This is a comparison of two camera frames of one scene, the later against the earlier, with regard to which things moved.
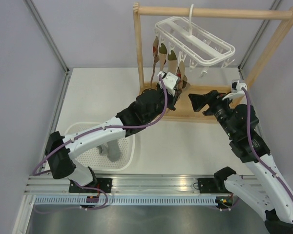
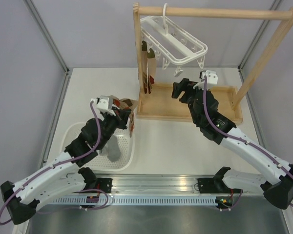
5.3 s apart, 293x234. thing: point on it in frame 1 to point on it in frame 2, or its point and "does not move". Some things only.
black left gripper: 174,99 to 122,116
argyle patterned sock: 156,51 to 145,66
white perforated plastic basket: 96,161 does not move
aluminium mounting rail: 121,185 does not move
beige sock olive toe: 172,63 to 152,68
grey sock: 113,150 does not move
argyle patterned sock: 182,83 to 128,104
